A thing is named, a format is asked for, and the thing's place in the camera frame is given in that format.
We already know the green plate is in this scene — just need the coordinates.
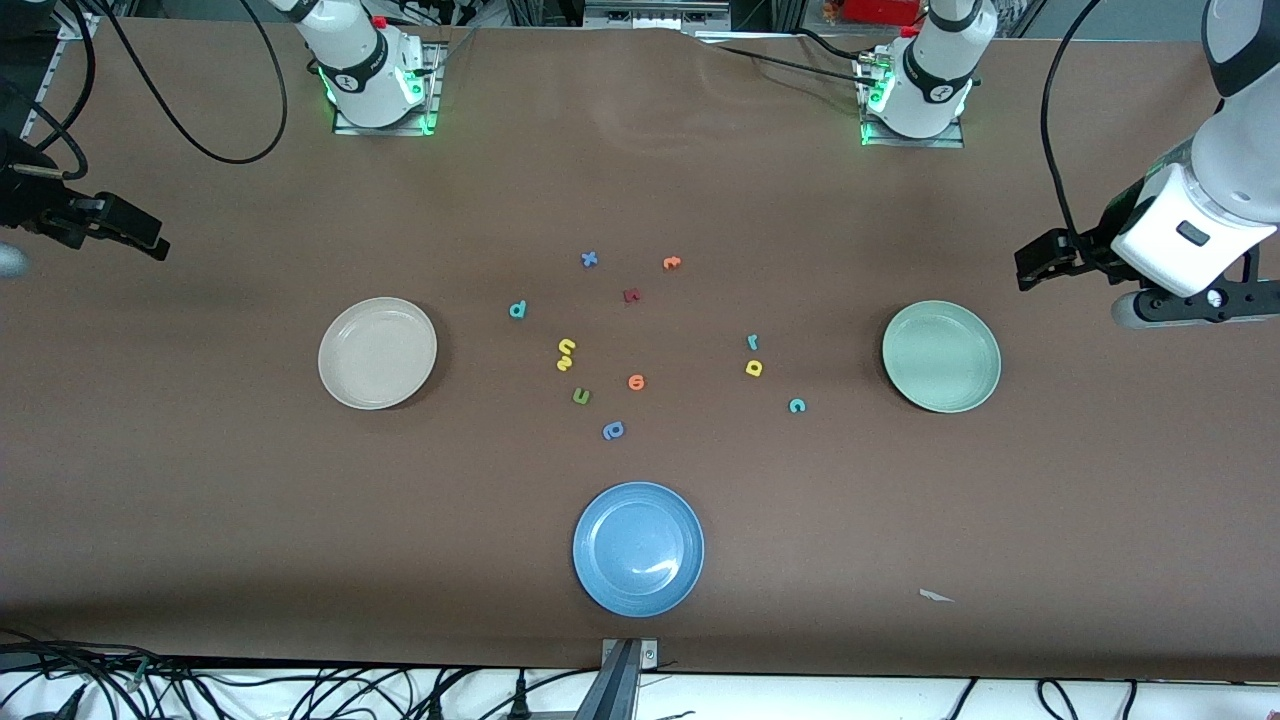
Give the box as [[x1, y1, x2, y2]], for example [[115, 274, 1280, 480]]
[[881, 300, 1002, 415]]

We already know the red box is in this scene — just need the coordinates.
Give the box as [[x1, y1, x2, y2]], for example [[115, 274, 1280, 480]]
[[840, 0, 923, 26]]

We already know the beige brown plate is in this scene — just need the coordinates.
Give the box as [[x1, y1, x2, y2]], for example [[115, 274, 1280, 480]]
[[318, 297, 438, 411]]

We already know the blue plate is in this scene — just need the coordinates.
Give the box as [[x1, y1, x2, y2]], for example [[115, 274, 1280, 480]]
[[572, 482, 706, 618]]

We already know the perforated aluminium rail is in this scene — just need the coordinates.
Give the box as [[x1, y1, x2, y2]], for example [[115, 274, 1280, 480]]
[[20, 10, 101, 141]]

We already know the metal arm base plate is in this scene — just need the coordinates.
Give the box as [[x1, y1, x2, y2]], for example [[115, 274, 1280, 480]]
[[858, 50, 966, 149], [332, 40, 442, 136]]

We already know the thin black table cable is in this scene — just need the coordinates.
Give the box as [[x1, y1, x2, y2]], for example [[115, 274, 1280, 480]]
[[695, 28, 886, 89]]

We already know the grey metal bracket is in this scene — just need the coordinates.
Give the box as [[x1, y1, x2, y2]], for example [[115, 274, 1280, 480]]
[[583, 0, 733, 31]]

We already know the grey metal camera post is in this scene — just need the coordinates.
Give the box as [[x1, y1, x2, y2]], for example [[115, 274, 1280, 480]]
[[598, 638, 661, 720]]

